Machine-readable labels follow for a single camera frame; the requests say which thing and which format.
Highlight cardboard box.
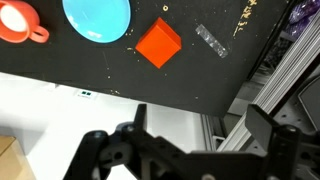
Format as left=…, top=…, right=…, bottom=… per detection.
left=0, top=134, right=37, bottom=180

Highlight blue plate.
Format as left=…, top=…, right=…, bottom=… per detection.
left=62, top=0, right=132, bottom=44

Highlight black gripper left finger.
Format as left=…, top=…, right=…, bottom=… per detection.
left=63, top=103, right=188, bottom=180

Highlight small red mug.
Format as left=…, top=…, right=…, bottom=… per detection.
left=0, top=0, right=50, bottom=44

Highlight purple crinkled bag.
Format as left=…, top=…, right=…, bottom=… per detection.
left=288, top=0, right=320, bottom=36

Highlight clear tape strip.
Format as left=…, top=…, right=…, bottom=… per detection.
left=194, top=23, right=229, bottom=59

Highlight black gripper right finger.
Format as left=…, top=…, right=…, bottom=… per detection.
left=244, top=104, right=320, bottom=180

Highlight red cube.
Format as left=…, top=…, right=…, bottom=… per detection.
left=134, top=17, right=183, bottom=70

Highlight white label green squares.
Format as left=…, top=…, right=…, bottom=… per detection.
left=73, top=88, right=99, bottom=101

